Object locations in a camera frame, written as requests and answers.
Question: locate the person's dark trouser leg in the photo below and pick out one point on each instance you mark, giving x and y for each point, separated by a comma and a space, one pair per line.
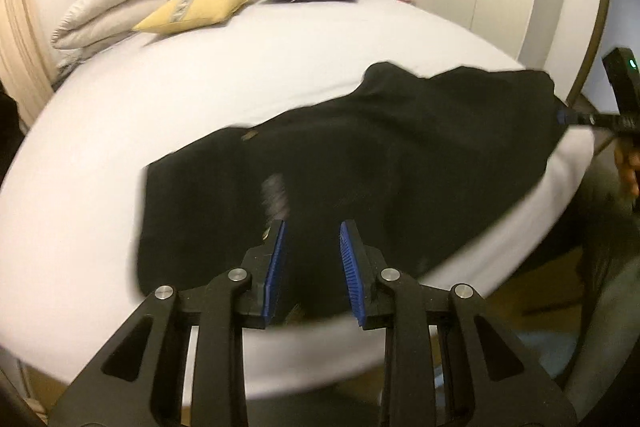
602, 379

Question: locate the yellow patterned cushion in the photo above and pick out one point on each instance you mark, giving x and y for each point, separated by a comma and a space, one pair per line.
177, 16

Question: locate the black jeans pants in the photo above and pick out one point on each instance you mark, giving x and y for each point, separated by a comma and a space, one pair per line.
421, 165

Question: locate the beige curtain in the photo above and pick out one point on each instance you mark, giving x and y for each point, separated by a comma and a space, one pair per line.
27, 68

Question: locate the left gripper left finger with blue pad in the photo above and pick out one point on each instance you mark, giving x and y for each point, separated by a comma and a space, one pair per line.
136, 378

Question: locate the bed with white sheet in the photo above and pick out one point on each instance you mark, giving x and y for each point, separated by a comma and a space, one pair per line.
71, 200

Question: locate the person's right hand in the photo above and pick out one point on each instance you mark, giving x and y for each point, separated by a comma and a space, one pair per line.
627, 163

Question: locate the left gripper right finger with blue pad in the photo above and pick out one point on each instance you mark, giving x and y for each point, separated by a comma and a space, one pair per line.
490, 377

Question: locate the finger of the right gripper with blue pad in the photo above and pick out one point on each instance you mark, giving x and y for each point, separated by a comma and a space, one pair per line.
569, 117

